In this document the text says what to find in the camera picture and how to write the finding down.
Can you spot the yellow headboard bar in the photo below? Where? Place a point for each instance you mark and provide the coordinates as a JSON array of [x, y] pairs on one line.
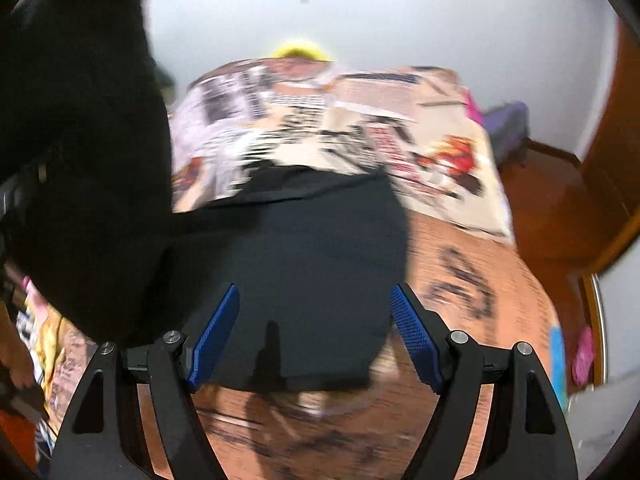
[[308, 52]]

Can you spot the brown wooden door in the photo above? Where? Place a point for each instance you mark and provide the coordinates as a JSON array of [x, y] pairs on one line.
[[610, 171]]

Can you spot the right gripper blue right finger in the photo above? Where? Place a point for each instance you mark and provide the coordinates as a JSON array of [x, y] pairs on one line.
[[526, 435]]

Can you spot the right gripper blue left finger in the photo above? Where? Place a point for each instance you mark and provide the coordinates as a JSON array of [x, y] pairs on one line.
[[102, 434]]

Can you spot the newspaper print bed blanket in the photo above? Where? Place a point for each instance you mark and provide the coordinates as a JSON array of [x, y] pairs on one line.
[[308, 227]]

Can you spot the purple grey backpack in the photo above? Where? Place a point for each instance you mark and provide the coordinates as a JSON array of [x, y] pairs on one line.
[[507, 126]]

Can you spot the pink croc slipper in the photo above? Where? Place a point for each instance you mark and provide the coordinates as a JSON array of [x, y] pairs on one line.
[[583, 358]]

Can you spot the left hand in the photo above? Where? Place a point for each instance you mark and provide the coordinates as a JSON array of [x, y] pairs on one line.
[[14, 354]]

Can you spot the wooden wardrobe with sliding door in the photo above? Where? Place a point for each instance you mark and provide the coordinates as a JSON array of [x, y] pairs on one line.
[[611, 287]]

